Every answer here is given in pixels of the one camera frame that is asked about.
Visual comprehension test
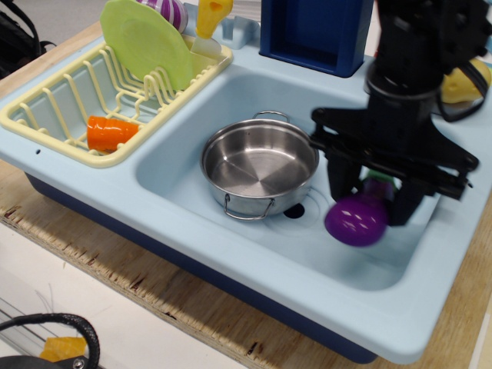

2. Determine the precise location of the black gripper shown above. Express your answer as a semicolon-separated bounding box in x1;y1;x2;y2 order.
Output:
311;72;479;226

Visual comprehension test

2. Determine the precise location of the purple toy eggplant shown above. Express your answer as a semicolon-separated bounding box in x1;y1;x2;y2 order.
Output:
324;171;396;247

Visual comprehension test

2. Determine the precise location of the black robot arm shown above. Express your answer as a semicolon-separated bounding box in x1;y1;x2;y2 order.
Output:
311;1;491;226

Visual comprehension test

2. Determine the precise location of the stainless steel pot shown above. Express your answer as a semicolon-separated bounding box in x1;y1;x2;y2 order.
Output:
200;111;320;221

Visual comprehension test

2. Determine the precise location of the yellow toy potato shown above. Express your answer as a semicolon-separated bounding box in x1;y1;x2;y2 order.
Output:
441;58;491;104

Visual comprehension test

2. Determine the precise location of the light blue toy sink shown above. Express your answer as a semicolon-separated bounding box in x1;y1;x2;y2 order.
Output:
1;41;491;364

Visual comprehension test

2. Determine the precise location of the dark blue plastic box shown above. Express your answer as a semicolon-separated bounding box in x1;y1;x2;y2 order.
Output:
260;0;374;78

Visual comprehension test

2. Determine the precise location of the light blue soap holder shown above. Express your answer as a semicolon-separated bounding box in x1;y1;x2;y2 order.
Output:
219;16;260;50

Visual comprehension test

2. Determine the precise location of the yellow toy dish brush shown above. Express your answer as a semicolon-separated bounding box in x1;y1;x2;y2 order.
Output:
191;0;234;58

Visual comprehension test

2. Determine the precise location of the purple striped cup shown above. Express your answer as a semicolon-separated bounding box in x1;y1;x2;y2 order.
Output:
138;0;188;33

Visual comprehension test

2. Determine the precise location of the orange plastic cup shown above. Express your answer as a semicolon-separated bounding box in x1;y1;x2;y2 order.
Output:
87;115;139;153

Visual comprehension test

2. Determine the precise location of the green plastic plate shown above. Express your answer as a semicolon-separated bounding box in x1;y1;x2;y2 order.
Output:
100;1;193;90

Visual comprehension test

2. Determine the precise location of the yellow dish rack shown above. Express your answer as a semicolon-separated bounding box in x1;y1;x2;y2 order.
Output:
1;42;233;168

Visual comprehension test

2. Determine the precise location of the yellow tape piece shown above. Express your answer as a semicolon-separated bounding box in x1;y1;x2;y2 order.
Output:
39;337;87;362

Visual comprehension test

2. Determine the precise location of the black backpack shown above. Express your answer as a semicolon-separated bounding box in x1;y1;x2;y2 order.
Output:
1;0;55;79

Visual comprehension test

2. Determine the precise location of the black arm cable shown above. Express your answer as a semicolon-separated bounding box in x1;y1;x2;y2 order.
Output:
436;61;489;123

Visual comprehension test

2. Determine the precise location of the black braided cable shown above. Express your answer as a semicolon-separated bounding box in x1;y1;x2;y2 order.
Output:
0;312;101;369

